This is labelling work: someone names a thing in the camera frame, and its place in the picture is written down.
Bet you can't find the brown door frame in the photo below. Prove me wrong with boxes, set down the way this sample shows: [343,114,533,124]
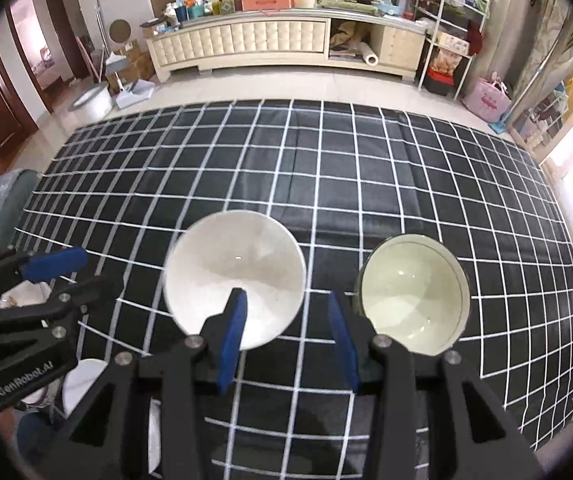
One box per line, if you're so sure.
[4,0,92,106]

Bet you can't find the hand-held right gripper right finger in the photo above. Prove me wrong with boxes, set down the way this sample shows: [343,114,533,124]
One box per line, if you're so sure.
[327,290,550,480]

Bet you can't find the white dustpan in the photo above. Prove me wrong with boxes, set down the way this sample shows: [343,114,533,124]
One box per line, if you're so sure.
[114,78,156,109]

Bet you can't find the white mop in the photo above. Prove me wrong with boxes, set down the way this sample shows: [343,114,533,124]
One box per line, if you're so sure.
[91,0,127,93]

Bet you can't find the beige curtain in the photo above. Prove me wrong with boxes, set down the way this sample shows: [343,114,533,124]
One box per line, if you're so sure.
[509,0,573,126]

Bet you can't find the white shelf rack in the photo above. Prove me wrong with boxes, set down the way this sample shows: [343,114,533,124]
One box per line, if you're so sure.
[414,0,491,98]

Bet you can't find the person's left leg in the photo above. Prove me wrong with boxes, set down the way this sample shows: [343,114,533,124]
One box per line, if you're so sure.
[14,405,74,466]

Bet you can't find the cream television cabinet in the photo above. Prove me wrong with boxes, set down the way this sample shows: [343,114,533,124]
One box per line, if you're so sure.
[145,7,427,83]

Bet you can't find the pink box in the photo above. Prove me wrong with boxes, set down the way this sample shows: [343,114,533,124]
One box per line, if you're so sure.
[240,0,292,11]

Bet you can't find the white mop bucket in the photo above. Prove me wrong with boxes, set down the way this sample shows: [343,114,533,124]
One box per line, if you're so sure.
[66,85,113,123]

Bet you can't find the small white plate dark print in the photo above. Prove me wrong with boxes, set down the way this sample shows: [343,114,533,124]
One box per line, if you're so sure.
[6,280,67,308]

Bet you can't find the plain white bowl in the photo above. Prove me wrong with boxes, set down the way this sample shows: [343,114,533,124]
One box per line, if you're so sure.
[164,210,307,352]

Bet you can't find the plain white plate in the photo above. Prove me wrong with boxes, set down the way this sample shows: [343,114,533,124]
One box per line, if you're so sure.
[19,357,162,478]

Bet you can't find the cardboard boxes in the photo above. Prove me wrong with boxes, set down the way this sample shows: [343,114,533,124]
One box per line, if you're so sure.
[111,40,154,83]

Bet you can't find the green patterned bowl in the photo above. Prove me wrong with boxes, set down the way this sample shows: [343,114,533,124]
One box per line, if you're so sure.
[354,235,471,356]

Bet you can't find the pink bag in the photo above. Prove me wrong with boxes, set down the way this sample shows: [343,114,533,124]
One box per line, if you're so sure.
[464,72,512,123]

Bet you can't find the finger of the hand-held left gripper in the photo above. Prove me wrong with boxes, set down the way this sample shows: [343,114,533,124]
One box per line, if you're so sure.
[0,276,124,335]
[0,246,90,291]

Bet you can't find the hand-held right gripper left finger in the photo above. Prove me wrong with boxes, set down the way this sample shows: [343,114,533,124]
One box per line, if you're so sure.
[41,287,250,480]

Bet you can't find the black white checkered tablecloth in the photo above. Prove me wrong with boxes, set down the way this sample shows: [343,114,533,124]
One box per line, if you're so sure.
[11,99,573,453]

